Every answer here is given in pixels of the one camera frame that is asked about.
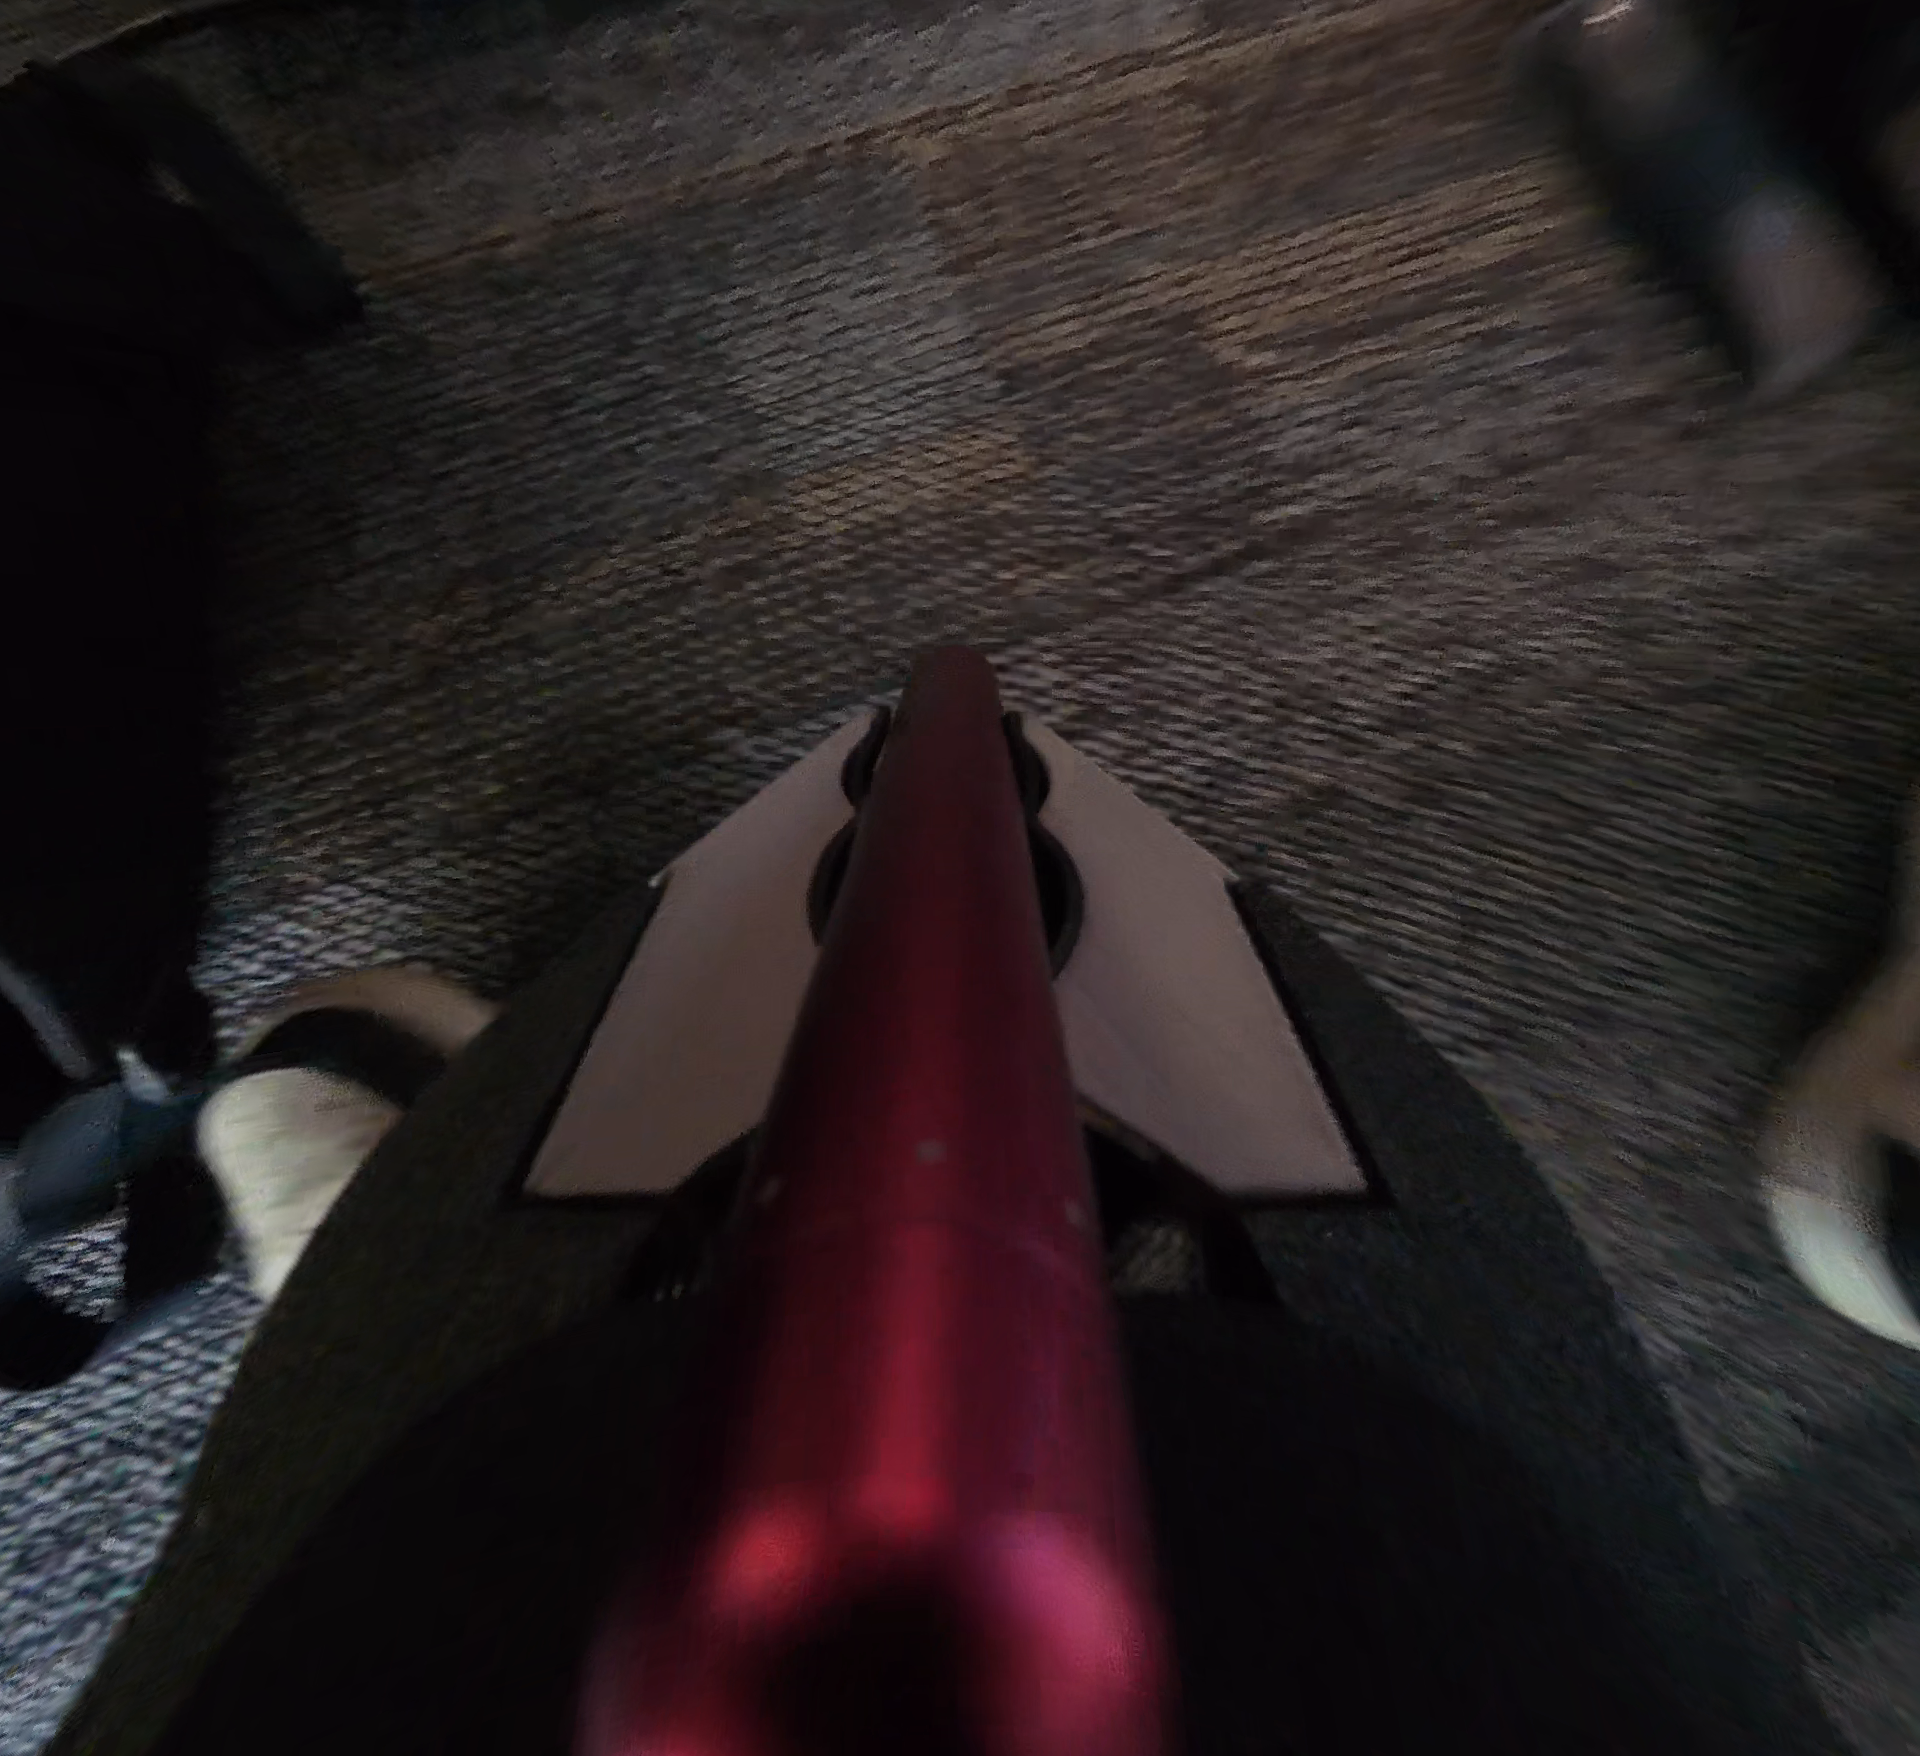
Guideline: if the dark cloth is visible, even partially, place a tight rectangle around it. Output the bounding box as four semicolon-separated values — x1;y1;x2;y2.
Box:
0;59;366;1106

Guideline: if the red metal tube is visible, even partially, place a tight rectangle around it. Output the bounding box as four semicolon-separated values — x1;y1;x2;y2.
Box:
576;646;1188;1756

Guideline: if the white and black shoe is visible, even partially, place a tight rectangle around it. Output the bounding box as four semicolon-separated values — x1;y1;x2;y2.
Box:
195;968;500;1305
1754;855;1920;1354

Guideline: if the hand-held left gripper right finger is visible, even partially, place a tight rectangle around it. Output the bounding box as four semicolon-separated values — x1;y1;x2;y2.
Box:
1005;710;1375;1199

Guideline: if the metal chair leg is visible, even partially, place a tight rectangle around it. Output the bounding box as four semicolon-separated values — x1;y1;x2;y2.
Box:
1513;0;1896;395

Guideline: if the black chair caster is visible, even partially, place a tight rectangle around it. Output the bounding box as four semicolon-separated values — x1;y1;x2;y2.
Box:
0;951;229;1398

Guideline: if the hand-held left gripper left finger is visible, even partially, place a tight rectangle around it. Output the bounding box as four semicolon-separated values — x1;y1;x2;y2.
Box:
523;702;903;1199

